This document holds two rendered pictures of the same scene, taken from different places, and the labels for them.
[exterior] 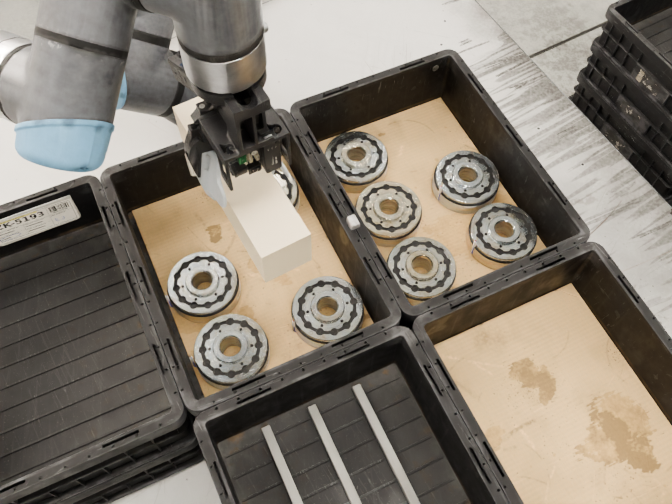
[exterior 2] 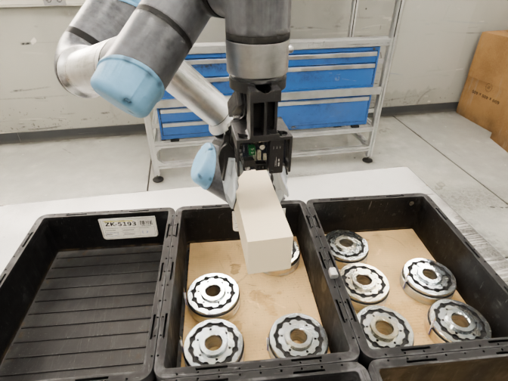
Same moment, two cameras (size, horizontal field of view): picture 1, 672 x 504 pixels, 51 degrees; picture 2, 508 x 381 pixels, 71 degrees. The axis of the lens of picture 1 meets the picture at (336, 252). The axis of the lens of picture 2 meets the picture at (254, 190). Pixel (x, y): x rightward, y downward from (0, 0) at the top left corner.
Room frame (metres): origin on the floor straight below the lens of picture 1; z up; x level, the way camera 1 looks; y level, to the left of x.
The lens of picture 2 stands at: (0.04, -0.05, 1.42)
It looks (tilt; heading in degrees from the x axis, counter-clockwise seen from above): 34 degrees down; 21
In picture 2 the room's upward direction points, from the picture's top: straight up
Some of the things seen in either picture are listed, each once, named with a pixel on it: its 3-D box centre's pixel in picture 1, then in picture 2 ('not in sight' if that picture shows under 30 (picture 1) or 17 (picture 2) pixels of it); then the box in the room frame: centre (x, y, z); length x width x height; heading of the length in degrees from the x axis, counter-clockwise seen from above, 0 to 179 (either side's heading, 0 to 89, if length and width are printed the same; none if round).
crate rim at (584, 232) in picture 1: (431, 172); (401, 258); (0.61, -0.14, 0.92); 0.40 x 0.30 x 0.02; 27
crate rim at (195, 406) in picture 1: (243, 245); (248, 270); (0.47, 0.13, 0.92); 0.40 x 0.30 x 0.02; 27
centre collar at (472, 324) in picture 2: (504, 229); (459, 320); (0.54, -0.25, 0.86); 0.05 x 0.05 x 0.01
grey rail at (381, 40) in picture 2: not in sight; (269, 45); (2.33, 0.73, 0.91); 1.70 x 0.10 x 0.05; 121
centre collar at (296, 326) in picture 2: (327, 306); (298, 336); (0.41, 0.01, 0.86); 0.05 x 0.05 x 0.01
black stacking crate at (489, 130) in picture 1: (427, 191); (395, 277); (0.61, -0.14, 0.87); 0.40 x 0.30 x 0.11; 27
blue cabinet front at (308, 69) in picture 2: not in sight; (324, 91); (2.51, 0.37, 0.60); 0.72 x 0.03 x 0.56; 121
